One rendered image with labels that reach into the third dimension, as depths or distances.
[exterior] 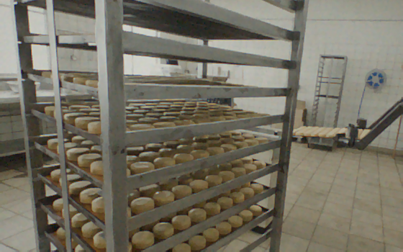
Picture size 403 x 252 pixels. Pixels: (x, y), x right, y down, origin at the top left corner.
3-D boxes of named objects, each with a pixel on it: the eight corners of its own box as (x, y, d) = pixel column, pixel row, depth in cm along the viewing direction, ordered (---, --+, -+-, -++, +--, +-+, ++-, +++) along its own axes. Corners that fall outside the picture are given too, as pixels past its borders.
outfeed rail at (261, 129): (127, 109, 330) (127, 103, 328) (129, 109, 332) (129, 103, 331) (289, 138, 249) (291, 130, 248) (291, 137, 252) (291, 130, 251)
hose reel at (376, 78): (378, 124, 577) (388, 70, 551) (378, 126, 561) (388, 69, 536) (356, 122, 591) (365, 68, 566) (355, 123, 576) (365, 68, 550)
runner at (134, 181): (278, 144, 104) (278, 136, 103) (284, 145, 102) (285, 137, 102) (96, 193, 54) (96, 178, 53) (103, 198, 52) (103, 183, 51)
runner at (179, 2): (288, 42, 96) (290, 32, 95) (296, 42, 94) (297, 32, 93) (85, -15, 45) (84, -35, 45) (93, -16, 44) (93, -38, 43)
